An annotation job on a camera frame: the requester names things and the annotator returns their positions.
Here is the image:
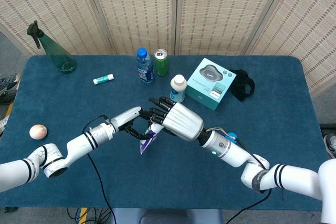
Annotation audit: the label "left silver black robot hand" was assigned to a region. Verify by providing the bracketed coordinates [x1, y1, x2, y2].
[110, 106, 158, 141]

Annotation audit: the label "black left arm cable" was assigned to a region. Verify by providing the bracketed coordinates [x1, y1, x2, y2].
[81, 114, 118, 224]

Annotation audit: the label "teal product box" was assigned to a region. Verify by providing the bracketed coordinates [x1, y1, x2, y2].
[185, 57, 237, 112]

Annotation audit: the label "blue sports drink bottle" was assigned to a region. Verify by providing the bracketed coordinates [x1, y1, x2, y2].
[135, 47, 155, 84]

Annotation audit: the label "grey shoe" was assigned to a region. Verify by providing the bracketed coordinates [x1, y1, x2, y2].
[323, 133, 336, 159]

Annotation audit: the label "white green glue stick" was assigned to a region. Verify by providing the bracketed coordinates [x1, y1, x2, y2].
[92, 73, 115, 85]

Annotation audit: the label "white milk bottle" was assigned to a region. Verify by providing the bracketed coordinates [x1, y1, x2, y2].
[169, 74, 188, 103]

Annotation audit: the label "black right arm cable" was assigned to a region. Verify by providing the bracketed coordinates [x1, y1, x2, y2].
[209, 127, 272, 224]

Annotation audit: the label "pink ball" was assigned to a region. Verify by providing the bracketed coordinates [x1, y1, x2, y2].
[29, 124, 48, 140]

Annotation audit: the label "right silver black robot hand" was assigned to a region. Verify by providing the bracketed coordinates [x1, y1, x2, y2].
[143, 97, 205, 141]

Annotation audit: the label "grey black sneaker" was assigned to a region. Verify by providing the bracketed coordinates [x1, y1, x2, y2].
[0, 87, 17, 104]
[0, 73, 20, 90]

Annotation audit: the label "black fabric strap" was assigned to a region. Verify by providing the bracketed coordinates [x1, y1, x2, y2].
[228, 69, 256, 102]

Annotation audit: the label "green drink can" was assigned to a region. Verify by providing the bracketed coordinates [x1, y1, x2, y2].
[154, 48, 169, 77]

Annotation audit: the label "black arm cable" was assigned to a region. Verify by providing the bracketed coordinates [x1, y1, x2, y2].
[81, 114, 118, 224]
[209, 127, 272, 224]

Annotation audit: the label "purple white toothpaste tube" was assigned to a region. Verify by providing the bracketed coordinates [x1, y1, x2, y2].
[139, 123, 165, 155]

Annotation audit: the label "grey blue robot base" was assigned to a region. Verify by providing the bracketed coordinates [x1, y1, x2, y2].
[109, 208, 223, 224]

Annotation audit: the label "blue felt table cover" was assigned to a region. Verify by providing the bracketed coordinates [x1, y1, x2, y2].
[0, 55, 329, 212]

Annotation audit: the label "woven bamboo folding screen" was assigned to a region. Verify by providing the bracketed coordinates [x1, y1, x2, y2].
[0, 0, 336, 96]

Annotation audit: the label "white shoe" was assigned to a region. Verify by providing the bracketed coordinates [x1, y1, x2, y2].
[0, 115, 10, 131]

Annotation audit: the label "green spray bottle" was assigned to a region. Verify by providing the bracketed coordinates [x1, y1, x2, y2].
[27, 20, 77, 74]

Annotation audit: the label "black floor cables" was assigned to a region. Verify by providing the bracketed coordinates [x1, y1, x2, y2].
[67, 207, 112, 224]

